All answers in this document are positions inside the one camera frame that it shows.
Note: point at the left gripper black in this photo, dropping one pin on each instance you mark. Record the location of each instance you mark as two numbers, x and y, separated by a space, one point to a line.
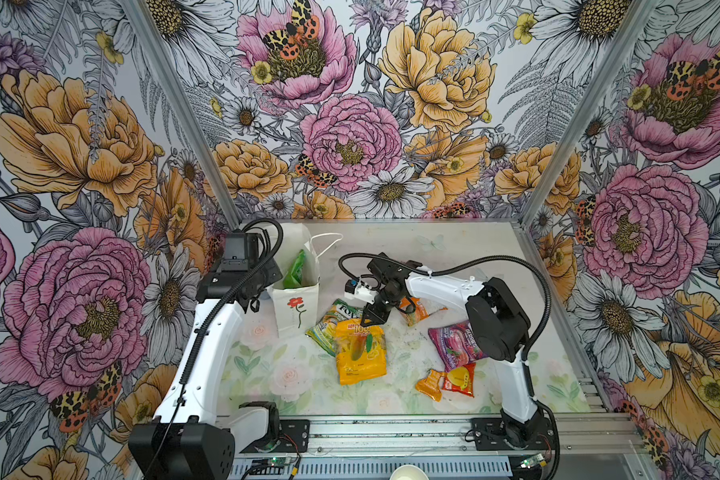
273 276

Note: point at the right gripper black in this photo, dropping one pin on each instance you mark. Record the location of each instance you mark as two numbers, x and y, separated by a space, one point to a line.
374 314

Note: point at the yellow Lot 100 gummy bag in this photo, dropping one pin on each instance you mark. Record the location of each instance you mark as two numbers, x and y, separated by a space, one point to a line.
360 352

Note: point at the orange mango snack bag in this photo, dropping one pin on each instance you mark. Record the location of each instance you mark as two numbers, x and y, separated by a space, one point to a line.
416 310

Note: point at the bright green chips bag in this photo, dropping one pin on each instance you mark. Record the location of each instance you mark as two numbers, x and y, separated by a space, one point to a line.
294 277

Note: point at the green Fox's candy bag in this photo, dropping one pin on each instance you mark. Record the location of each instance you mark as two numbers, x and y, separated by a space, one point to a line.
323 332

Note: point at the white paper bag red flower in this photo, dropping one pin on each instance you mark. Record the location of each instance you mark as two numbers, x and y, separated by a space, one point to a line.
296 296

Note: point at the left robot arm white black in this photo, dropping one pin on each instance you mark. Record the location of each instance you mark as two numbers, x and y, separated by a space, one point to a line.
183 440

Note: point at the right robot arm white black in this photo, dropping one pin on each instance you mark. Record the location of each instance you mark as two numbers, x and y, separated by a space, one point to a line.
500 327

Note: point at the purple Fox's candy bag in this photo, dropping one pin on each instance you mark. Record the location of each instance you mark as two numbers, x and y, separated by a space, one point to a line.
456 345

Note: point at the red orange snack packet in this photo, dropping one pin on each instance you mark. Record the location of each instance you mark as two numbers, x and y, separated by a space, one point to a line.
459 380

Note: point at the white paper cup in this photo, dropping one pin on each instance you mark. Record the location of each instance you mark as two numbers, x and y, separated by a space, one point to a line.
408 472

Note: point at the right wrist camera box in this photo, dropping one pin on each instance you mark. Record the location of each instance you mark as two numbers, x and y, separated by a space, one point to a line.
359 290

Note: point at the aluminium front rail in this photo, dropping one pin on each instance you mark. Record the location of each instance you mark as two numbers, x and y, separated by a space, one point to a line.
591 446

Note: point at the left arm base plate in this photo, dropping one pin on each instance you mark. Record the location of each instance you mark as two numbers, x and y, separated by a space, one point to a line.
292 437

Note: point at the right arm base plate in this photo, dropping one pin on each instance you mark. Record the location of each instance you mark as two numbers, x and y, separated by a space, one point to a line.
500 434

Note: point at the right metal corner post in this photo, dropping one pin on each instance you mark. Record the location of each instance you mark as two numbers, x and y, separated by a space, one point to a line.
625 39

